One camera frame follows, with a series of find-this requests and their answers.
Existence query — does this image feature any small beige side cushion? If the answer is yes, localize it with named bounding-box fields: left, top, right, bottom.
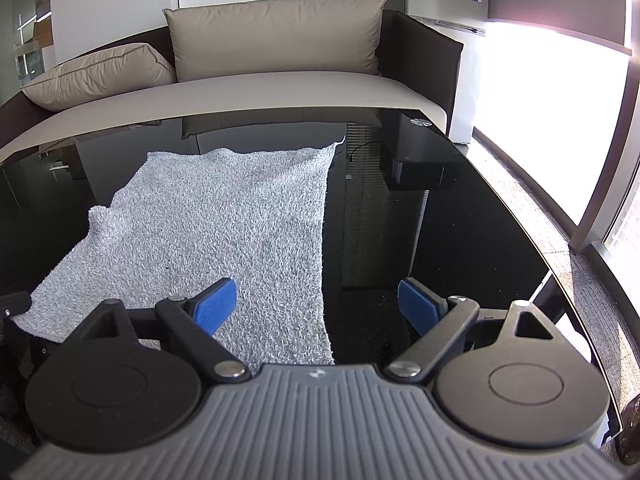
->
left=22, top=42, right=177, bottom=112

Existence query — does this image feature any dark sofa with beige seat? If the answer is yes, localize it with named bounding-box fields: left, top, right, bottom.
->
left=1, top=10, right=463, bottom=159

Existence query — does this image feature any grey terry towel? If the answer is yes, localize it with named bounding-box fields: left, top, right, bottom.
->
left=16, top=146, right=335, bottom=370

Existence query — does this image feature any large beige back cushion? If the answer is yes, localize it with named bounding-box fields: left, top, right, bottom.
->
left=163, top=0, right=386, bottom=81

